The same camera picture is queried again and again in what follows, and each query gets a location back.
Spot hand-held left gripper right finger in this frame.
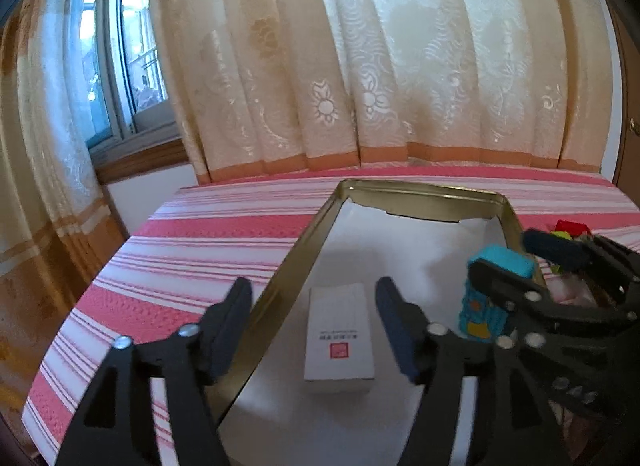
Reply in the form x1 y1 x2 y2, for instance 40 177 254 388
375 276 567 466

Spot small white box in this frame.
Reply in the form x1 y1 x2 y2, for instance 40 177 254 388
303 283 376 394

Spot cream patterned curtain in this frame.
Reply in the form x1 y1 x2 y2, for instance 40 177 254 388
0 0 128 447
145 0 613 184

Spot teal toy block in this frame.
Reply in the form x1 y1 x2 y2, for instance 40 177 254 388
457 245 536 344

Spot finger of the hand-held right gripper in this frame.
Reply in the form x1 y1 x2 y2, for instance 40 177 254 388
521 228 640 303
467 257 640 349

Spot white paper liner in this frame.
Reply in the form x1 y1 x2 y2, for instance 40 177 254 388
220 196 511 466

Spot red toy block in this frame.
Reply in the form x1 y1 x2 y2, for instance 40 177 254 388
555 219 591 237

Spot wooden window sill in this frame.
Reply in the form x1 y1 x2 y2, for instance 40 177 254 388
92 138 188 187

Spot window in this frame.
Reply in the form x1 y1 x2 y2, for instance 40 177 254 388
67 0 173 151

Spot wooden cabinet door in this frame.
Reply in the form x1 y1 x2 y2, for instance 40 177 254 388
607 0 640 191

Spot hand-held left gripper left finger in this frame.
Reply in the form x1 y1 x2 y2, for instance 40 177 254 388
54 277 253 466

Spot gold tin tray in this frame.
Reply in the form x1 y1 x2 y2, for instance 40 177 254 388
212 178 616 466

